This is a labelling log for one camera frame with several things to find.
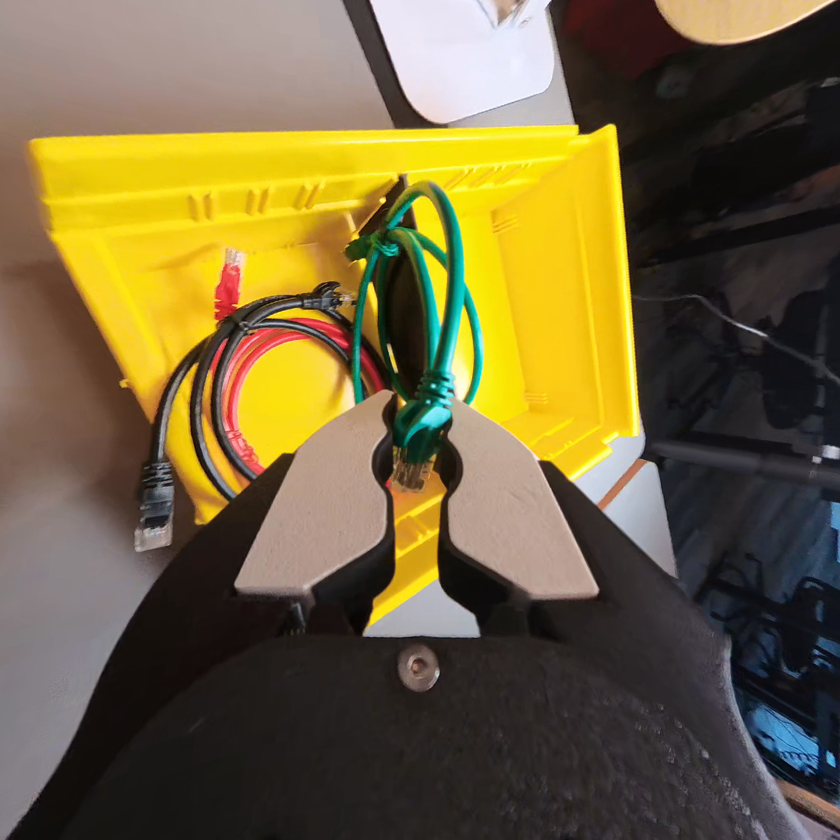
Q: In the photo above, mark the red bag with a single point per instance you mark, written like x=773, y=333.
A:
x=610, y=33

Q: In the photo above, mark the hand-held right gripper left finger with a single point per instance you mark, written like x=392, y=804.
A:
x=315, y=512

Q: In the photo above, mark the yellow plastic bin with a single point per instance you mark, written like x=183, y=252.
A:
x=164, y=164

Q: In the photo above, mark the black metal bar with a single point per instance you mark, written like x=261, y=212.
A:
x=722, y=459

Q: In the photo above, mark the black bin divider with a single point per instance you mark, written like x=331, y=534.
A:
x=403, y=328

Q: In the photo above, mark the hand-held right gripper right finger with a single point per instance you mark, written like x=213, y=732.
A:
x=518, y=525

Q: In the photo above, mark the wooden book stand white base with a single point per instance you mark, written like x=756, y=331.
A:
x=459, y=65

